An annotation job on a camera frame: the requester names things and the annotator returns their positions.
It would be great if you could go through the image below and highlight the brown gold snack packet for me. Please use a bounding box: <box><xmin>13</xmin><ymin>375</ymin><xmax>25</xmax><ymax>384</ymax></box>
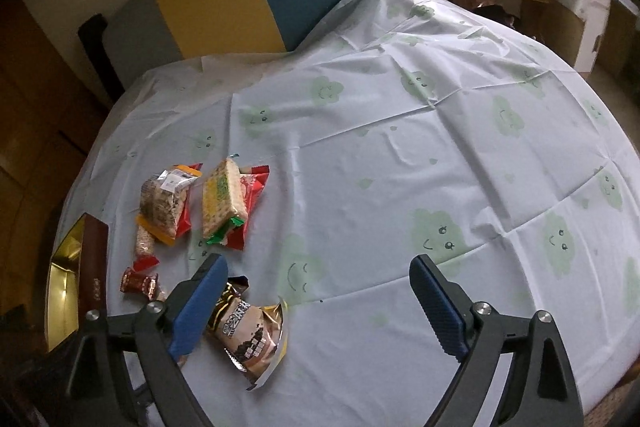
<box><xmin>204</xmin><ymin>277</ymin><xmax>289</xmax><ymax>393</ymax></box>

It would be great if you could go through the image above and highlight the white rice-cracker packet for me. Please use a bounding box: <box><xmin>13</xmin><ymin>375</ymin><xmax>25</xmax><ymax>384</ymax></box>
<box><xmin>132</xmin><ymin>227</ymin><xmax>161</xmax><ymax>270</ymax></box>

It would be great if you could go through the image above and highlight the orange cracker packet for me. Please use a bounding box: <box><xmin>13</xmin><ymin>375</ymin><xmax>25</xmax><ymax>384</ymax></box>
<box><xmin>135</xmin><ymin>163</ymin><xmax>203</xmax><ymax>248</ymax></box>

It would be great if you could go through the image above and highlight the red snack packet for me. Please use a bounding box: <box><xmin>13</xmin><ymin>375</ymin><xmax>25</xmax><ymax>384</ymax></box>
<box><xmin>212</xmin><ymin>164</ymin><xmax>271</xmax><ymax>251</ymax></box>
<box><xmin>175</xmin><ymin>187</ymin><xmax>194</xmax><ymax>238</ymax></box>

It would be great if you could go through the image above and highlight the white cloud-print tablecloth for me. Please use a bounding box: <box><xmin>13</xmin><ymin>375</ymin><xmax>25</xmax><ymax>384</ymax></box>
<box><xmin>57</xmin><ymin>0</ymin><xmax>640</xmax><ymax>427</ymax></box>

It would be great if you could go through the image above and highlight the small dark red candy packet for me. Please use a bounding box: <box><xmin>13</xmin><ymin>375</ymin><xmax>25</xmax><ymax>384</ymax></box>
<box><xmin>120</xmin><ymin>267</ymin><xmax>161</xmax><ymax>299</ymax></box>

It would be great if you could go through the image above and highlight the cardboard box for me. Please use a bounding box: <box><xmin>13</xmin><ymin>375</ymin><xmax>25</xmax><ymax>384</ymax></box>
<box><xmin>520</xmin><ymin>0</ymin><xmax>640</xmax><ymax>80</ymax></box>

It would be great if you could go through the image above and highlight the green cracker packet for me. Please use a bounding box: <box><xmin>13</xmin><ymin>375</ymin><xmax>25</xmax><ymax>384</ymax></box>
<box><xmin>201</xmin><ymin>158</ymin><xmax>249</xmax><ymax>245</ymax></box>

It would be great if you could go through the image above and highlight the gold-lined gift box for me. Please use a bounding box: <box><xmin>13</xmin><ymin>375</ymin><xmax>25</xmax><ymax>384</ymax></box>
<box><xmin>44</xmin><ymin>213</ymin><xmax>110</xmax><ymax>341</ymax></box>

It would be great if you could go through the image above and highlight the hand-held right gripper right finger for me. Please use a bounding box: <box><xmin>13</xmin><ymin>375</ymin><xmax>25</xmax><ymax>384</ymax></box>
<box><xmin>409</xmin><ymin>254</ymin><xmax>586</xmax><ymax>427</ymax></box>

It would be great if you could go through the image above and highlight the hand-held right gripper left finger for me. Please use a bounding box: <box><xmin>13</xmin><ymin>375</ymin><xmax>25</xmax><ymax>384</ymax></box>
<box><xmin>65</xmin><ymin>254</ymin><xmax>231</xmax><ymax>427</ymax></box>

